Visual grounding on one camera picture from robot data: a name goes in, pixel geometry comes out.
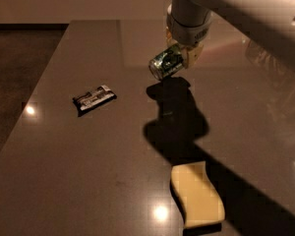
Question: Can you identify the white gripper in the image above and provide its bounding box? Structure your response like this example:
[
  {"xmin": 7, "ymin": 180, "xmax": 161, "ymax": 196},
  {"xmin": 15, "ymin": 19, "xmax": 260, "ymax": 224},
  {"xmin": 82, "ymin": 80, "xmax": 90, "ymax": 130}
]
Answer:
[{"xmin": 166, "ymin": 4, "xmax": 212, "ymax": 68}]

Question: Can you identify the green soda can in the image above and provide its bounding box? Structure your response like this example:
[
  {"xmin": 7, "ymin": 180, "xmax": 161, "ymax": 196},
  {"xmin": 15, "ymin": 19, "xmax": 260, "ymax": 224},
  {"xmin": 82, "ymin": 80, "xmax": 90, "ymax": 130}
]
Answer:
[{"xmin": 148, "ymin": 44, "xmax": 184, "ymax": 81}]

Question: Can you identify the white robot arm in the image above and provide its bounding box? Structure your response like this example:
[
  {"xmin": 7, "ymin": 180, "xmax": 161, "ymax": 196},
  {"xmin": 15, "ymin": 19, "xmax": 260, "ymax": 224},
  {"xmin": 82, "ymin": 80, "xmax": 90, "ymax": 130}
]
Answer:
[{"xmin": 167, "ymin": 0, "xmax": 295, "ymax": 73}]

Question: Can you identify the black snack wrapper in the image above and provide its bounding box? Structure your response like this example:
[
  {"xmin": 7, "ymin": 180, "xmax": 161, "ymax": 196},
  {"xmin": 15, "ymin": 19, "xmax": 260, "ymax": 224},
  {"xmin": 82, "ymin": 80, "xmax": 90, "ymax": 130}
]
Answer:
[{"xmin": 73, "ymin": 85, "xmax": 117, "ymax": 111}]

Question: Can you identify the yellow sponge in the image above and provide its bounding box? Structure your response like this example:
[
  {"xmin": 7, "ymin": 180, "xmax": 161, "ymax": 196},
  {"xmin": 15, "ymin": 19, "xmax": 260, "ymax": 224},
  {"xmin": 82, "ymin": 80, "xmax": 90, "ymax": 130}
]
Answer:
[{"xmin": 170, "ymin": 161, "xmax": 225, "ymax": 229}]

